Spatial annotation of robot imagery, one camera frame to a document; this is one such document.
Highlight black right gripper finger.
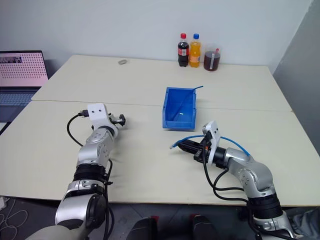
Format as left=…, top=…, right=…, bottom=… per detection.
left=178, top=146, right=200, bottom=157
left=176, top=139, right=204, bottom=149

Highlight white floor cables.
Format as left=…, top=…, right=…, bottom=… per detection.
left=0, top=196, right=29, bottom=235

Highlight orange soda bottle blue cap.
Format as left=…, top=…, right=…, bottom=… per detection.
left=189, top=33, right=202, bottom=68

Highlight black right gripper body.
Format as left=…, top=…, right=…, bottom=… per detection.
left=192, top=136, right=212, bottom=164

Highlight blue plastic bin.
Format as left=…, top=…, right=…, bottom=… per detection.
left=162, top=86, right=198, bottom=131

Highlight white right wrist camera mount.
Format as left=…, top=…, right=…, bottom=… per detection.
left=201, top=120, right=222, bottom=166

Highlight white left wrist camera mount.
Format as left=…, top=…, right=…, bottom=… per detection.
left=87, top=102, right=112, bottom=127

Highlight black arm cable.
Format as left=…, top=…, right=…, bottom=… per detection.
left=202, top=146, right=251, bottom=204
left=66, top=109, right=91, bottom=149

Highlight clear jug with dark liquid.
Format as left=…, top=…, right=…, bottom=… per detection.
left=203, top=43, right=222, bottom=73

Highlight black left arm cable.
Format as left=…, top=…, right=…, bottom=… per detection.
left=66, top=109, right=91, bottom=149

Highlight open laptop computer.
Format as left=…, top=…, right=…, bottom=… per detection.
left=0, top=50, right=50, bottom=126

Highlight blue network cable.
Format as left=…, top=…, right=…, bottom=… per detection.
left=171, top=84, right=204, bottom=118
left=169, top=134, right=252, bottom=159

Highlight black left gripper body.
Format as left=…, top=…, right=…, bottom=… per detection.
left=108, top=112, right=123, bottom=129

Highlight dark rounded shape red mark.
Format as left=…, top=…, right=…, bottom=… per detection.
left=190, top=213, right=222, bottom=240
left=130, top=215, right=159, bottom=240

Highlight blue grey fabric bundle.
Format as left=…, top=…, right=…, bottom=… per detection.
left=291, top=208, right=320, bottom=239

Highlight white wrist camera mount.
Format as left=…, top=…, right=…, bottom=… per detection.
left=87, top=102, right=112, bottom=127
left=201, top=120, right=222, bottom=166

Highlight cola bottle red cap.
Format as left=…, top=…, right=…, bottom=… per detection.
left=177, top=32, right=190, bottom=68

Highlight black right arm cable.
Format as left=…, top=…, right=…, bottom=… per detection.
left=202, top=146, right=251, bottom=204

